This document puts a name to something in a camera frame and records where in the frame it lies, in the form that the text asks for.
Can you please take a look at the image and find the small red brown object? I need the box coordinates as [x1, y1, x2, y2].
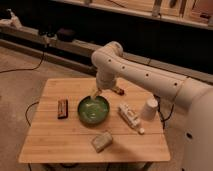
[111, 86, 125, 96]

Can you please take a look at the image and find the black cable at right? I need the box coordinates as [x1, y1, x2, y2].
[153, 95, 176, 130]

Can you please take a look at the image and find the green bowl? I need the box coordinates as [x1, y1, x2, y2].
[77, 96, 110, 125]

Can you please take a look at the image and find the white bottle lying down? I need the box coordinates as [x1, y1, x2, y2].
[118, 103, 140, 129]

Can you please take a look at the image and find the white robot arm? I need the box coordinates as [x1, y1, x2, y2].
[91, 41, 213, 171]

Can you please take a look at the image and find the wooden table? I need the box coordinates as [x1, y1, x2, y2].
[19, 78, 170, 163]

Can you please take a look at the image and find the dark round object on ledge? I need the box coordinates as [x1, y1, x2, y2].
[56, 28, 76, 42]

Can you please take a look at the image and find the black floor cable left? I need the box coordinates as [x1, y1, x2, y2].
[0, 49, 46, 75]

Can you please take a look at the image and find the white plastic cup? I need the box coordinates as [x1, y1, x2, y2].
[141, 98, 158, 121]

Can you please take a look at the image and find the white object far left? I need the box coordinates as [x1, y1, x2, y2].
[0, 9, 22, 29]

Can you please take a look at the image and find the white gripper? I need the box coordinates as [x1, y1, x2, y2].
[91, 70, 116, 100]

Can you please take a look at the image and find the small white ball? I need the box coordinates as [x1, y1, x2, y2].
[138, 128, 145, 135]

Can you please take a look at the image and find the white sponge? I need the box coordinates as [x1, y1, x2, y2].
[91, 131, 113, 153]

